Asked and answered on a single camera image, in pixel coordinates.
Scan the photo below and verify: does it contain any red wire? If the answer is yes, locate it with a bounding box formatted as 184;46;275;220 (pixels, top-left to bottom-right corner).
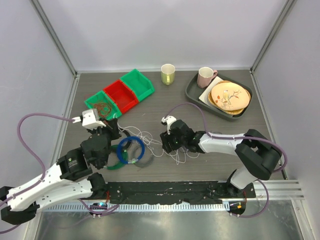
84;93;113;118
92;99;113;118

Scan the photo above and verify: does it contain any white wire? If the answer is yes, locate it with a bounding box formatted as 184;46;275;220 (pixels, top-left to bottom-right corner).
112;112;201;166

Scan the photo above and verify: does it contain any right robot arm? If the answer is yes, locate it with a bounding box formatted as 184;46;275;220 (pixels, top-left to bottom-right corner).
160;116;285;198

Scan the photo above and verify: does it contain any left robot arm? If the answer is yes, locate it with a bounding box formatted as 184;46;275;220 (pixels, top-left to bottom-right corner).
0;118;121;225

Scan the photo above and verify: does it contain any near green bin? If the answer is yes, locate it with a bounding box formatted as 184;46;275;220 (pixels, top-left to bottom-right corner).
84;90;122;120

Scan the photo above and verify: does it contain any green bin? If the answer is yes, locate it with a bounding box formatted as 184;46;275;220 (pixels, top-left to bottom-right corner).
120;69;155;102
84;90;122;120

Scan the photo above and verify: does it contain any red bin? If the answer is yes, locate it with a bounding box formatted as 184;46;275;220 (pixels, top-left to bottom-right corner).
103;79;139;114

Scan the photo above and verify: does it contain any white napkin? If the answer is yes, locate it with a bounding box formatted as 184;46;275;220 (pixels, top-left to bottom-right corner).
198;76;223;106

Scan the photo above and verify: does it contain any dark grey tray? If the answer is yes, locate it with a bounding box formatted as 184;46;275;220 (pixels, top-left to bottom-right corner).
185;73;247;122

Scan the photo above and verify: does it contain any far green bin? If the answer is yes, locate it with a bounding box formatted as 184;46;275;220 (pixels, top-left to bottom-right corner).
120;69;155;102

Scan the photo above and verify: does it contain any lower wooden plate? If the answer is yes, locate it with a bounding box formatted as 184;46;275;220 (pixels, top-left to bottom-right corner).
207;80;252;116

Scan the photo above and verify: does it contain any bird pattern plate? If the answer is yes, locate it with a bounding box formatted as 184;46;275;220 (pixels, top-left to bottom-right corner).
210;82;251;111

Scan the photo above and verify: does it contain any yellow-green mug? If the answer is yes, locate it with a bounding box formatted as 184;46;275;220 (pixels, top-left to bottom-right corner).
160;63;176;86

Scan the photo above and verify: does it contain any pink mug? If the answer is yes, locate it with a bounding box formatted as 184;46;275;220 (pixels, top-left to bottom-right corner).
197;66;218;89

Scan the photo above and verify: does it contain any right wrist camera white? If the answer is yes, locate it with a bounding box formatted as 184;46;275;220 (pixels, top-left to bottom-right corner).
161;115;177;135

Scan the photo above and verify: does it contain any blue wire coil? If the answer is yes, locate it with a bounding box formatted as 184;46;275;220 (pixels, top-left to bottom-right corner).
116;136;146;165

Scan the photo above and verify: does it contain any green wire coil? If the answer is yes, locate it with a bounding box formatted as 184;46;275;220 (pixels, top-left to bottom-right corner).
104;144;128;171

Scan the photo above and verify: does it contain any grey wire coil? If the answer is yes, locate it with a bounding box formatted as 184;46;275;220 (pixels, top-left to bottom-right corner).
131;144;155;169

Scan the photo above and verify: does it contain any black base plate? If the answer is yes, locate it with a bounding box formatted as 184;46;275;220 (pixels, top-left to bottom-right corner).
99;181;256;205

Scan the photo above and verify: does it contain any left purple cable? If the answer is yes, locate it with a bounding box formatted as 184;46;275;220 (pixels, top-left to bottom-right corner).
0;112;121;233

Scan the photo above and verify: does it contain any purple cable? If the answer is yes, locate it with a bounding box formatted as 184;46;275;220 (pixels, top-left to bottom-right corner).
163;102;288;218
0;112;121;233

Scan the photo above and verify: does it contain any slotted cable duct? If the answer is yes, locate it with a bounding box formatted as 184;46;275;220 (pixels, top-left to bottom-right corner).
43;201;230;213

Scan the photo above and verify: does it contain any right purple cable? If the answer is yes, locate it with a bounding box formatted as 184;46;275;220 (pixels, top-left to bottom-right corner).
163;102;288;218

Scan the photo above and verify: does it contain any left aluminium frame post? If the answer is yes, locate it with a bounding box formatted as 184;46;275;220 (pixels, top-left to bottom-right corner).
27;0;81;78

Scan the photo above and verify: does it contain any aluminium frame post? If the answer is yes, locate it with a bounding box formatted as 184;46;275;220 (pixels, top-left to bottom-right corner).
27;0;81;78
249;0;298;75

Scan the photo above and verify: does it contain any right aluminium frame post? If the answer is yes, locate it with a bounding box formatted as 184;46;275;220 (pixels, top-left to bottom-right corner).
249;0;298;75

